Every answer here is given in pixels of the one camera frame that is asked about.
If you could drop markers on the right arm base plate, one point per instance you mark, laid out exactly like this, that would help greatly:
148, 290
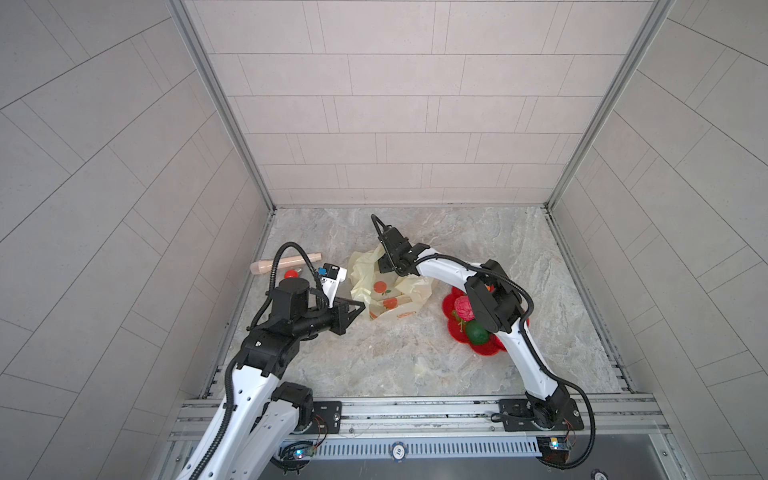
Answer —
517, 415

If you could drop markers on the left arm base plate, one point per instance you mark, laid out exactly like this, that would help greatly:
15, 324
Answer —
325, 419

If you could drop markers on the red flower-shaped bowl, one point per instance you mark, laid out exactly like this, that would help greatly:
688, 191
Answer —
456, 328

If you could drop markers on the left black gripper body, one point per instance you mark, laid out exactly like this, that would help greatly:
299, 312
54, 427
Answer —
336, 311

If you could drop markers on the green avocado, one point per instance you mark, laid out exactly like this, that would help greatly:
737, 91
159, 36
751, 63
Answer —
477, 335

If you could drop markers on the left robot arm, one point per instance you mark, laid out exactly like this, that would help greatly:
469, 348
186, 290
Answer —
260, 410

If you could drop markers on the wooden rolling pin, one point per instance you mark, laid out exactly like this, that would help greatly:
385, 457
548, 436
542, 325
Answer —
263, 267

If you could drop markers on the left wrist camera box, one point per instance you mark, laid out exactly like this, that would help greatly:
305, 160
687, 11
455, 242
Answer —
332, 277

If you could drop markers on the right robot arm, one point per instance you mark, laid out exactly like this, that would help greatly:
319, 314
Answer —
501, 306

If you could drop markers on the aluminium mounting rail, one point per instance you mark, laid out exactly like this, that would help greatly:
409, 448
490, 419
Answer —
403, 417

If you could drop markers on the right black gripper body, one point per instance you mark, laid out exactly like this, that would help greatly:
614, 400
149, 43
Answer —
391, 259

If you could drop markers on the cream plastic bag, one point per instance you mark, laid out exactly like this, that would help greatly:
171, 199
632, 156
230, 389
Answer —
387, 296

